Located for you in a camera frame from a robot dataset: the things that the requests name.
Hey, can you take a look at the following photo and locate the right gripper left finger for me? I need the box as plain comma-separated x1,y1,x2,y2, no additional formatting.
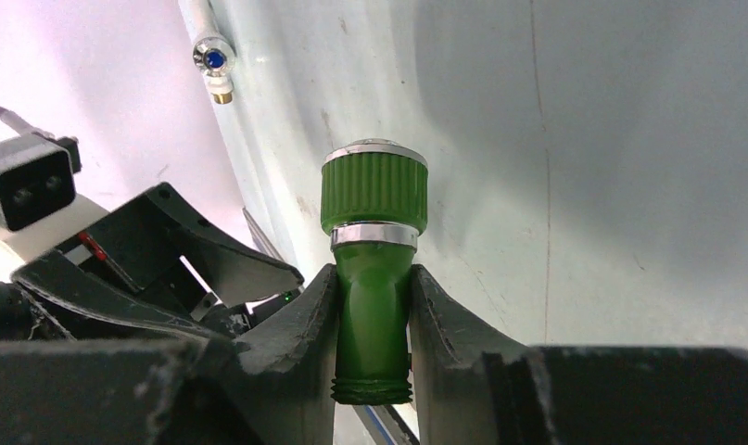
195,264,340,444

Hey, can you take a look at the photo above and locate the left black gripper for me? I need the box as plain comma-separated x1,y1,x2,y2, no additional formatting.
12,183,304,341

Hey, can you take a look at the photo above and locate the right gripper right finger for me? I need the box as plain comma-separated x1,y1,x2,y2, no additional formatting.
409,265,539,444

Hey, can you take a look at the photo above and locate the green plastic faucet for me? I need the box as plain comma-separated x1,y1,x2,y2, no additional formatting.
320,138,428,406

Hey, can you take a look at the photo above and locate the white plastic faucet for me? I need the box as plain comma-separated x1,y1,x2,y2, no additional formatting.
177,0,236,105

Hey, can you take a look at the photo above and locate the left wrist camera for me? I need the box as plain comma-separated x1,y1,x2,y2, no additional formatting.
0,133,82,232

